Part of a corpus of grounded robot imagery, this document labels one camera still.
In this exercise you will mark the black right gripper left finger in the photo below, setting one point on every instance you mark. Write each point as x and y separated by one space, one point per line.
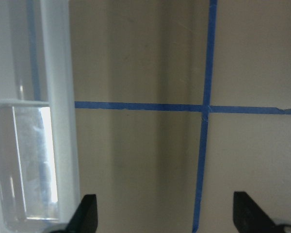
85 218

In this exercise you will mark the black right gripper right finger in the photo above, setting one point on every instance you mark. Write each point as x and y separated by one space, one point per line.
248 217

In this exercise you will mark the clear plastic box lid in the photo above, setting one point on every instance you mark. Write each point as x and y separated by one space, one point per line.
39 179

